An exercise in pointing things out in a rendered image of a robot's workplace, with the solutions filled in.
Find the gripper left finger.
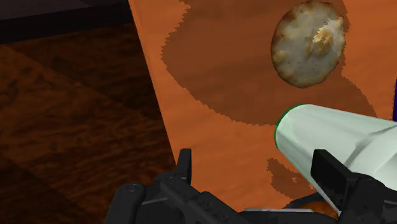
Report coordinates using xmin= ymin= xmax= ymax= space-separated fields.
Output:
xmin=104 ymin=148 xmax=249 ymax=224

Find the speckled grey-brown potato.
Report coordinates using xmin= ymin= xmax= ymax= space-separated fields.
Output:
xmin=270 ymin=0 xmax=347 ymax=89

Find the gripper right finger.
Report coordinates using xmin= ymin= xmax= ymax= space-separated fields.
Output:
xmin=284 ymin=149 xmax=397 ymax=224

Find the pale green cup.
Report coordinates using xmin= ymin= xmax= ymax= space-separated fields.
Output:
xmin=274 ymin=104 xmax=397 ymax=216

